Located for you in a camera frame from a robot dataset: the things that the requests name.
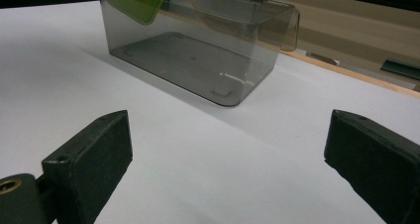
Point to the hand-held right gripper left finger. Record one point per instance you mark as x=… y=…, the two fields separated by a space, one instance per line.
x=89 y=164

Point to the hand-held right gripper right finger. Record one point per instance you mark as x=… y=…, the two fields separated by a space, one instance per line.
x=379 y=164

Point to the wooden desk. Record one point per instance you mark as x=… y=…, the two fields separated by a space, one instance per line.
x=346 y=29

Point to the wooden table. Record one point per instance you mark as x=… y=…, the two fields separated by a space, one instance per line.
x=363 y=77

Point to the transparent grey box with lid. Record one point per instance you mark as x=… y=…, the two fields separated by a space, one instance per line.
x=198 y=62

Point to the green phone case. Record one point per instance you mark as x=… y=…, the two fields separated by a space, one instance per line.
x=138 y=2

